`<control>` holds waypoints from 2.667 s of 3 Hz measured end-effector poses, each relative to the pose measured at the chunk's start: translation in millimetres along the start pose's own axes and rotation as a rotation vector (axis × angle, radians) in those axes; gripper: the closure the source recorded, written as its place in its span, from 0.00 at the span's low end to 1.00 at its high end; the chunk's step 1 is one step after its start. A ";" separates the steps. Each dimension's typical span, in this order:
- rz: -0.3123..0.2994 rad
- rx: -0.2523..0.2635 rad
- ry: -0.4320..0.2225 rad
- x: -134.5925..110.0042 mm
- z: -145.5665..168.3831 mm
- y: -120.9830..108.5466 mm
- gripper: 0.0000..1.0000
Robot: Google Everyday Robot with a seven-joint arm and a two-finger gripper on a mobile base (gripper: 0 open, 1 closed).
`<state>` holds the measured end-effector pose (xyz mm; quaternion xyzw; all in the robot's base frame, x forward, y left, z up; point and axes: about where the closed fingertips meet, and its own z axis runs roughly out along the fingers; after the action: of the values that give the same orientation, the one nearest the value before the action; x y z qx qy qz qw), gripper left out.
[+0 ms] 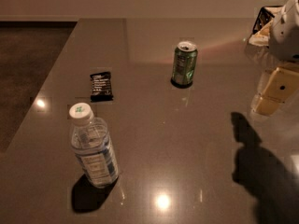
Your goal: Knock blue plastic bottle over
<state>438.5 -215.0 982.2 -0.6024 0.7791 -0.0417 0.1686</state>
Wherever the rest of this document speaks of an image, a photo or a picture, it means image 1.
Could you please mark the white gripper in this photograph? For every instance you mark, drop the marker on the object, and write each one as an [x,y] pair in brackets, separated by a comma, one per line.
[286,37]

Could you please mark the clear plastic water bottle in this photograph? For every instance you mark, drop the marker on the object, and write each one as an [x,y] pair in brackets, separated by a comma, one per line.
[92,145]

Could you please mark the green soda can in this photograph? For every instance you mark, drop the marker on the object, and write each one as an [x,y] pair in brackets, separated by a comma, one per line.
[185,59]

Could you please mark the black snack bar wrapper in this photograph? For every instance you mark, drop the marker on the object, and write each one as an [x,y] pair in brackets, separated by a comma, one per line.
[101,87]

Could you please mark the black wire basket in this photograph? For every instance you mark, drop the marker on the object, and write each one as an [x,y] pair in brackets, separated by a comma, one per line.
[265,15]

